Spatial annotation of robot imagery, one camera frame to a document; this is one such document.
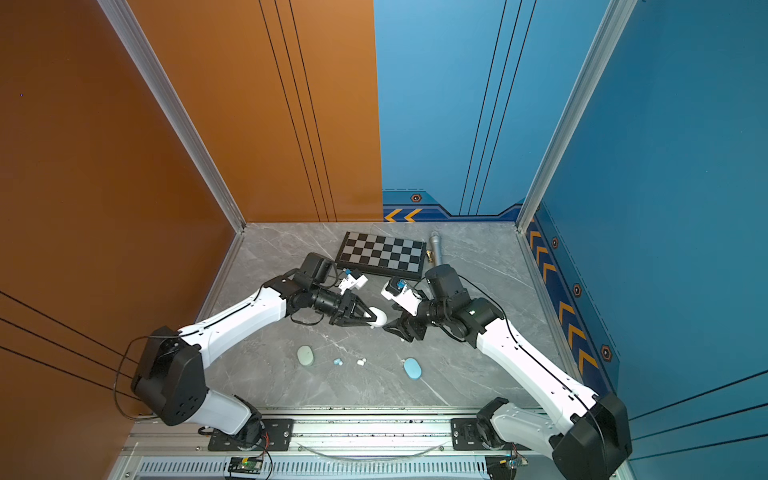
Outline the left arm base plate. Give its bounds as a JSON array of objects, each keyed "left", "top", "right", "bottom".
[{"left": 207, "top": 418, "right": 294, "bottom": 453}]

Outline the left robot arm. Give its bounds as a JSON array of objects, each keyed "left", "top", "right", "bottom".
[{"left": 131, "top": 253, "right": 387, "bottom": 435}]

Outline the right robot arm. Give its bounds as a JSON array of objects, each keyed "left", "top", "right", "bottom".
[{"left": 381, "top": 264, "right": 632, "bottom": 479}]

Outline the green circuit board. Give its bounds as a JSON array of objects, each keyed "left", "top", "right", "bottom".
[
  {"left": 227, "top": 456, "right": 264, "bottom": 477},
  {"left": 499, "top": 454, "right": 529, "bottom": 471}
]

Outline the black and silver chessboard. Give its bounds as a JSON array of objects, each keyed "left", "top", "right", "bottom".
[{"left": 335, "top": 231, "right": 427, "bottom": 280}]

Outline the left green circuit board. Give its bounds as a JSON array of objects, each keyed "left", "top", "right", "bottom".
[{"left": 227, "top": 456, "right": 264, "bottom": 477}]

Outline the silver microphone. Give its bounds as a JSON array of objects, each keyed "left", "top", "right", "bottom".
[{"left": 429, "top": 231, "right": 443, "bottom": 266}]

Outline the green earbud charging case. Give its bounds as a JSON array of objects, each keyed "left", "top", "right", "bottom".
[{"left": 296, "top": 345, "right": 315, "bottom": 367}]

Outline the blue earbud charging case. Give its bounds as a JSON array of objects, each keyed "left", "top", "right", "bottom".
[{"left": 403, "top": 358, "right": 423, "bottom": 380}]

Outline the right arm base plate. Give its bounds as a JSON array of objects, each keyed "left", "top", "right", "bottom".
[{"left": 449, "top": 417, "right": 529, "bottom": 452}]

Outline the white earbud charging case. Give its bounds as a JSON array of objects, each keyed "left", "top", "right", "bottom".
[{"left": 368, "top": 307, "right": 388, "bottom": 328}]

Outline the right green circuit board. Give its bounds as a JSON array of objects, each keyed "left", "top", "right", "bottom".
[{"left": 499, "top": 454, "right": 529, "bottom": 471}]

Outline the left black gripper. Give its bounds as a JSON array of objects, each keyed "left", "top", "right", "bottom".
[{"left": 310, "top": 287, "right": 378, "bottom": 327}]

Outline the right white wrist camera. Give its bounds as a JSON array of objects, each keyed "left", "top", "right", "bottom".
[{"left": 381, "top": 277, "right": 427, "bottom": 317}]

